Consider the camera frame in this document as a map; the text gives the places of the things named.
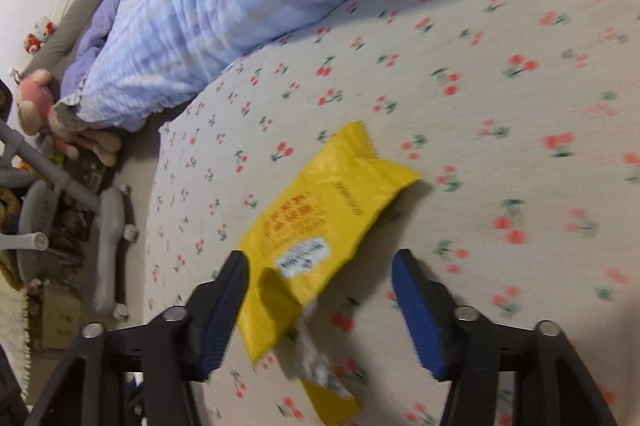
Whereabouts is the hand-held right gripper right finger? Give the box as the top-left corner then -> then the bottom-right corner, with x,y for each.
391,249 -> 618,426

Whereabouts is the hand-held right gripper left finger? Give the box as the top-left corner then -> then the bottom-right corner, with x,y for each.
25,250 -> 251,426

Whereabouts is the yellow plastic packet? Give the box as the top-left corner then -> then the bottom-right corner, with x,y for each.
235,121 -> 423,426

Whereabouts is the grey wheeled chair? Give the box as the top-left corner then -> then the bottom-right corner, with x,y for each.
0,121 -> 138,319

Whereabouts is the beige box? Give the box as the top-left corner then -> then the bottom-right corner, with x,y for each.
40,281 -> 83,349

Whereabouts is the cream fluffy rug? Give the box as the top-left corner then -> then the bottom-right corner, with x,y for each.
0,276 -> 31,387

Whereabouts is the cherry print bedsheet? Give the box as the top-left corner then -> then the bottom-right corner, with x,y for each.
145,0 -> 640,426

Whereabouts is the pink plush toy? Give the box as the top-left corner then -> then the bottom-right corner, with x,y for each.
17,68 -> 123,167

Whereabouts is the purple checked duvet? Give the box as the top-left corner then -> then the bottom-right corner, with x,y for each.
52,0 -> 576,134

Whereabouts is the small red white plush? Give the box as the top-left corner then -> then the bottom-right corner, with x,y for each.
25,18 -> 58,54

